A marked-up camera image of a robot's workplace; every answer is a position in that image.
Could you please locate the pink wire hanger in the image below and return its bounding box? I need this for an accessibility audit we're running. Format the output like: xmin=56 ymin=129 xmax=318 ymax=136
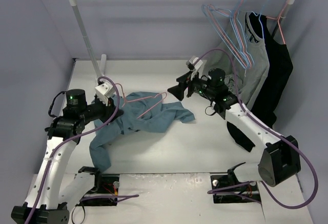
xmin=112 ymin=83 xmax=168 ymax=120
xmin=206 ymin=0 xmax=253 ymax=68

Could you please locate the blue t shirt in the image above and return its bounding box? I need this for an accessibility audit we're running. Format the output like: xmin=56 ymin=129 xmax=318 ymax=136
xmin=89 ymin=91 xmax=195 ymax=172

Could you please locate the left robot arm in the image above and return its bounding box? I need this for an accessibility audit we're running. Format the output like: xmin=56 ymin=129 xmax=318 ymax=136
xmin=11 ymin=83 xmax=123 ymax=223

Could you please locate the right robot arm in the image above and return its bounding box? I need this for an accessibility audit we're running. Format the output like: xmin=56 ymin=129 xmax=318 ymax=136
xmin=168 ymin=68 xmax=301 ymax=189

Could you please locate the blue hanger holding tank top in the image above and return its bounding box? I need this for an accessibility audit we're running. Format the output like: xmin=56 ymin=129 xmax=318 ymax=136
xmin=250 ymin=0 xmax=271 ymax=39

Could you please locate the pink hanger at rack end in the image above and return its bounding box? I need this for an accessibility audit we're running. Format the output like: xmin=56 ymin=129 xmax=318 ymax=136
xmin=267 ymin=0 xmax=290 ymax=45

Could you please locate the grey sweatshirt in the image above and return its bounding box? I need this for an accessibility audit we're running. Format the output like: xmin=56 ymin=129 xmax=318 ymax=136
xmin=202 ymin=11 xmax=270 ymax=109

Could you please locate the black tank top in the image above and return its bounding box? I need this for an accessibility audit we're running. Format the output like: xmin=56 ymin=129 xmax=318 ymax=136
xmin=227 ymin=13 xmax=294 ymax=153

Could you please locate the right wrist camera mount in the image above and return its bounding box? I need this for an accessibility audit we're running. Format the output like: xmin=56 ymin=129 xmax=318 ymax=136
xmin=186 ymin=56 xmax=203 ymax=80

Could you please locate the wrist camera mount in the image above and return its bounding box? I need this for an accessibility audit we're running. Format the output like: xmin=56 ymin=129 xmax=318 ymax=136
xmin=186 ymin=56 xmax=203 ymax=80
xmin=95 ymin=82 xmax=115 ymax=106

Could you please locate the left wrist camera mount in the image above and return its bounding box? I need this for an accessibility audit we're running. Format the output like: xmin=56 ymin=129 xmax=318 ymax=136
xmin=95 ymin=82 xmax=115 ymax=106

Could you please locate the blue wire hanger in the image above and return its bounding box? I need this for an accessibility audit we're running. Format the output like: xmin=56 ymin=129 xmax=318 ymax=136
xmin=201 ymin=0 xmax=251 ymax=70

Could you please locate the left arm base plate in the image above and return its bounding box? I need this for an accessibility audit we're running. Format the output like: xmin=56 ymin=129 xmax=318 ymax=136
xmin=77 ymin=166 xmax=120 ymax=207

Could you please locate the black looped cable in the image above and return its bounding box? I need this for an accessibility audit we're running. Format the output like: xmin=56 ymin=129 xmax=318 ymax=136
xmin=71 ymin=205 xmax=87 ymax=224

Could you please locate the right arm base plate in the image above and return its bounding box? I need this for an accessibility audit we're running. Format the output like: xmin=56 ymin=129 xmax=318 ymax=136
xmin=209 ymin=162 xmax=261 ymax=204

